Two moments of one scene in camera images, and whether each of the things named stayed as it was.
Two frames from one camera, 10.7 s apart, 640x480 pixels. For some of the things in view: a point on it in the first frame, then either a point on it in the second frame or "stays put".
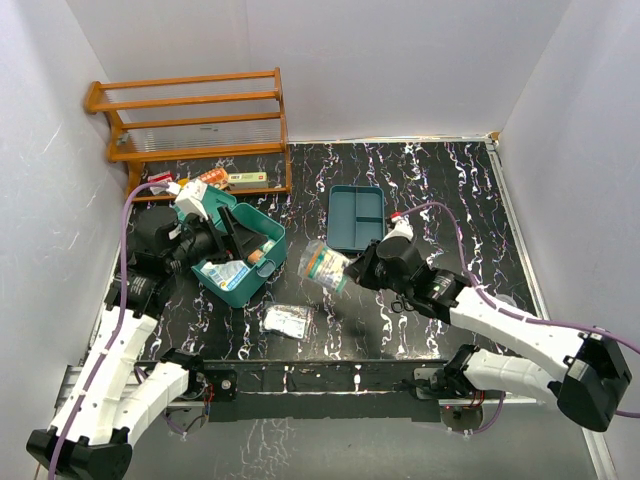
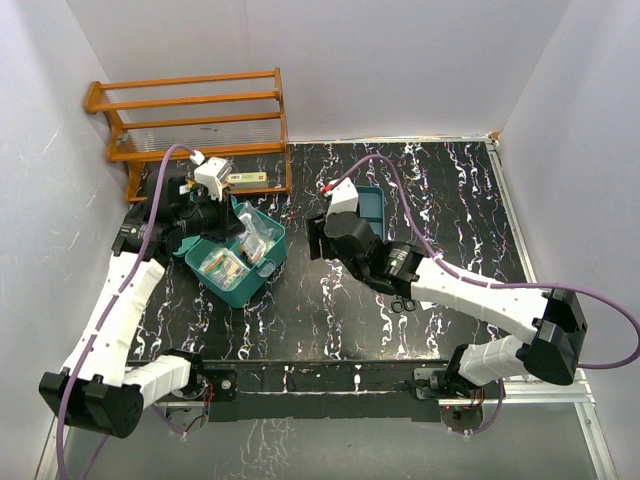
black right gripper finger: x=358 y=271 to x=317 y=236
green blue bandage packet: x=323 y=264 to x=224 y=268
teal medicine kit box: x=262 y=240 stays put
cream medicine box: x=248 y=180 stays put
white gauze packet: x=290 y=319 to x=257 y=236
